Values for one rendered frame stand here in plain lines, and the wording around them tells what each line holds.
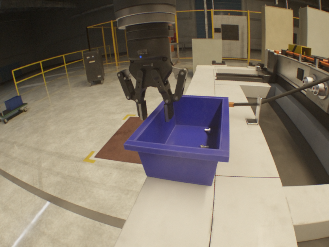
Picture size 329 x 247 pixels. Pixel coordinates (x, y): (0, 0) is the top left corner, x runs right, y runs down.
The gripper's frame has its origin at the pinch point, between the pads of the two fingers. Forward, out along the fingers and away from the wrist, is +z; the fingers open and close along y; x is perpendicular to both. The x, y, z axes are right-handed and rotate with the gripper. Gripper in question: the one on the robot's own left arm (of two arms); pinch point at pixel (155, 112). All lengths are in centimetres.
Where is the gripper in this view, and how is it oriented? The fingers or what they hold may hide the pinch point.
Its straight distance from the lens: 35.9
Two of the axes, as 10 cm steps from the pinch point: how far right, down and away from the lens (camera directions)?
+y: 9.5, 0.7, -3.1
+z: 0.8, 8.9, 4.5
